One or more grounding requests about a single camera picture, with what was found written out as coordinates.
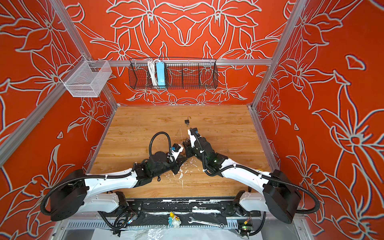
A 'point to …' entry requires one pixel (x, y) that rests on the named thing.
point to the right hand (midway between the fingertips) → (183, 141)
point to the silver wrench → (221, 225)
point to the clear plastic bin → (87, 78)
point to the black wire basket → (180, 73)
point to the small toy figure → (174, 221)
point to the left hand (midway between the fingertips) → (186, 156)
